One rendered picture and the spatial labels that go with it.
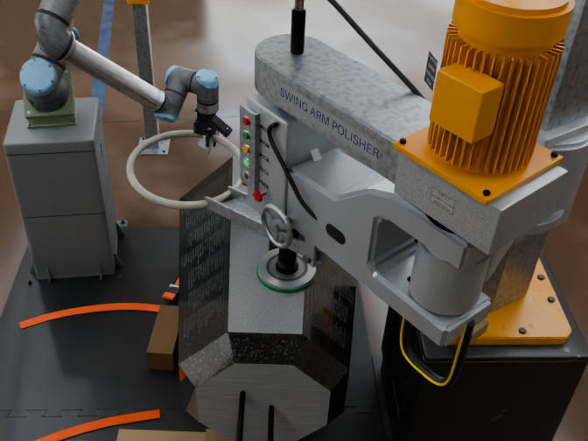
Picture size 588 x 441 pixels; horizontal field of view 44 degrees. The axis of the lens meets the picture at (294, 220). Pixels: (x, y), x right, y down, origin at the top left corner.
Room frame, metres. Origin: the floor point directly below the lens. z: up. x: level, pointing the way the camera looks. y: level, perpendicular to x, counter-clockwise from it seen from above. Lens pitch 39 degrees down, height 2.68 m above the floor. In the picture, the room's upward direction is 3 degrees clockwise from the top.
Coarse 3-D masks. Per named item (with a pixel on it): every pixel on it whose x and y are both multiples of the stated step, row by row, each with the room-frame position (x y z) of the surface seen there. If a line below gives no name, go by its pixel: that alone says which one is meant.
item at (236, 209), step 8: (232, 192) 2.25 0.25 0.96; (240, 192) 2.21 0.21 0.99; (208, 200) 2.18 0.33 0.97; (216, 200) 2.16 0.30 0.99; (232, 200) 2.23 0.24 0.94; (240, 200) 2.21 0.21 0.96; (208, 208) 2.18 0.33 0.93; (216, 208) 2.14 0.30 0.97; (224, 208) 2.10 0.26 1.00; (232, 208) 2.08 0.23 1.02; (240, 208) 2.15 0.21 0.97; (248, 208) 2.14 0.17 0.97; (224, 216) 2.10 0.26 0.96; (232, 216) 2.07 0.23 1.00; (240, 216) 2.03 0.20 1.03; (248, 216) 2.00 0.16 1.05; (256, 216) 2.07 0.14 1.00; (240, 224) 2.03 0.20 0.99; (248, 224) 1.99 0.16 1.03; (256, 224) 1.95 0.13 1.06; (256, 232) 1.95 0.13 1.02; (264, 232) 1.92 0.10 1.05; (280, 232) 1.86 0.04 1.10; (280, 240) 1.85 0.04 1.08; (296, 240) 1.80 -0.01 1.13; (296, 248) 1.79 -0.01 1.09; (304, 256) 1.71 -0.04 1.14; (320, 256) 1.70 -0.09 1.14
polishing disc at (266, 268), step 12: (276, 252) 1.99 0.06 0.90; (264, 264) 1.92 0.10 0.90; (300, 264) 1.93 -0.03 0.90; (264, 276) 1.86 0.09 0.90; (276, 276) 1.86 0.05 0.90; (288, 276) 1.87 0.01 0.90; (300, 276) 1.87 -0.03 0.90; (312, 276) 1.87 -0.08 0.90; (276, 288) 1.82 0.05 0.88; (288, 288) 1.81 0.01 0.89
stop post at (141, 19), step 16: (128, 0) 3.91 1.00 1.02; (144, 0) 3.92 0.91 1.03; (144, 16) 3.94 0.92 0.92; (144, 32) 3.94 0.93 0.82; (144, 48) 3.93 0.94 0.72; (144, 64) 3.93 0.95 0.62; (144, 80) 3.93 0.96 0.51; (144, 112) 3.93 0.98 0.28; (144, 128) 3.93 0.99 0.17; (160, 144) 3.99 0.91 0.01
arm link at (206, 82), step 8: (200, 72) 2.62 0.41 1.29; (208, 72) 2.63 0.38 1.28; (192, 80) 2.59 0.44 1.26; (200, 80) 2.57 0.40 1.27; (208, 80) 2.57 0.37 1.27; (216, 80) 2.59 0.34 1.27; (192, 88) 2.58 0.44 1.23; (200, 88) 2.57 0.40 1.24; (208, 88) 2.57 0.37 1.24; (216, 88) 2.59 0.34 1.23; (200, 96) 2.58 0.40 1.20; (208, 96) 2.57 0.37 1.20; (216, 96) 2.59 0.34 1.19; (208, 104) 2.57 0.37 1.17
